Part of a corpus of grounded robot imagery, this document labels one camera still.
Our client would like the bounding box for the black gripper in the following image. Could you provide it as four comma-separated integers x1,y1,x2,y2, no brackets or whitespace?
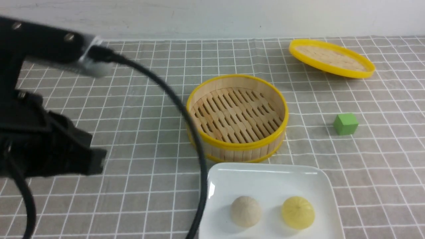
0,90,107,178

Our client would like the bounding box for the pale white steamed bun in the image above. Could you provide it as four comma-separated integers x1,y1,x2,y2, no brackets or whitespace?
230,196,262,228

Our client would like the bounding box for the yellow steamed bun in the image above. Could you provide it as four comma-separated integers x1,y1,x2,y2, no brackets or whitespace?
281,196,315,230

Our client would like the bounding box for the white square plate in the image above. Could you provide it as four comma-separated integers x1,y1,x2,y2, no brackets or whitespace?
199,162,345,239

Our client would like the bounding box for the bamboo steamer basket yellow rim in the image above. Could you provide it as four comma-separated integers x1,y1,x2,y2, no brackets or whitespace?
186,74,289,162

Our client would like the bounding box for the yellow rimmed bamboo steamer lid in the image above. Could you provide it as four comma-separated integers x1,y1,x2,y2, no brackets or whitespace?
289,39,376,79

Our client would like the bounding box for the green cube block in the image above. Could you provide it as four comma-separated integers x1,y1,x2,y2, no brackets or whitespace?
333,113,359,135

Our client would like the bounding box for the grey checkered tablecloth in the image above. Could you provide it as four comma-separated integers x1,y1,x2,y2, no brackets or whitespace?
17,36,425,239

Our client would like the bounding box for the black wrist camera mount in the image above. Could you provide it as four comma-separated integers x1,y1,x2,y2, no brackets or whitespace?
0,16,112,78

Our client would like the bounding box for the black cable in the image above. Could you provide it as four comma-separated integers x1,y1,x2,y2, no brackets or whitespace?
88,46,208,239

